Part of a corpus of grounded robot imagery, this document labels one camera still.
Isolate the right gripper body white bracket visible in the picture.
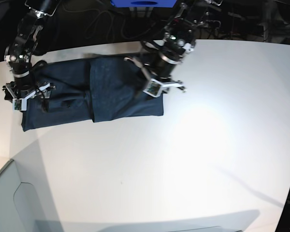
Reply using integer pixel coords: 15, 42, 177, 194
2, 74, 56, 102

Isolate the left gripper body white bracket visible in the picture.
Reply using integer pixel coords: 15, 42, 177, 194
124, 52, 187, 94

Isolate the dark blue T-shirt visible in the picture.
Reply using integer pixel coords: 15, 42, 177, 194
21, 56, 163, 131

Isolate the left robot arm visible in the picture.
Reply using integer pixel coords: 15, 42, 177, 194
124, 0, 222, 98

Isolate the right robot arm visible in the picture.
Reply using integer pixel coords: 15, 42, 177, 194
2, 0, 60, 112

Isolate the blue box with oval hole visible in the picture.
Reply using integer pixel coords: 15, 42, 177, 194
110, 0, 177, 8

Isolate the power strip with red light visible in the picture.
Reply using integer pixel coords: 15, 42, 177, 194
172, 18, 221, 28

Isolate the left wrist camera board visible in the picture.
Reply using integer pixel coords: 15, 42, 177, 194
143, 78, 163, 98

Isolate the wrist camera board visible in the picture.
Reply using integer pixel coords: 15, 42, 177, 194
143, 78, 163, 98
12, 99, 27, 111

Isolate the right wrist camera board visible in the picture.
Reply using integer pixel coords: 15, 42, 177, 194
12, 99, 27, 111

